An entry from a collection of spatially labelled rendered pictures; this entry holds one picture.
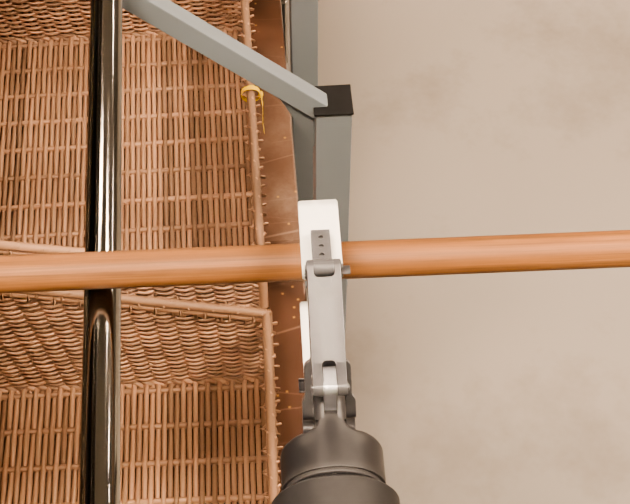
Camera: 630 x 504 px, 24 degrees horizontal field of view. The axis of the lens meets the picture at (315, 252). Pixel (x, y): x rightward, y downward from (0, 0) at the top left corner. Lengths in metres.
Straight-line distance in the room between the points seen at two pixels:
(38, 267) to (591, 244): 0.44
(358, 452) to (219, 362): 0.76
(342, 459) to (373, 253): 0.20
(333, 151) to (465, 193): 1.13
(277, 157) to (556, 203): 0.85
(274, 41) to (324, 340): 1.18
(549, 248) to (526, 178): 1.61
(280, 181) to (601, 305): 0.82
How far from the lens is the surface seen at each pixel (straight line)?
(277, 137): 2.04
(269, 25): 2.19
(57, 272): 1.15
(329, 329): 1.03
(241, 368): 1.78
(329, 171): 1.65
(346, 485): 1.01
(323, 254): 1.06
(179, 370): 1.78
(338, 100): 1.59
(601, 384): 2.53
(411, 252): 1.15
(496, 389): 2.50
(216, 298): 1.77
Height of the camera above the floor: 2.13
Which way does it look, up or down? 54 degrees down
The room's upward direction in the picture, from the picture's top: straight up
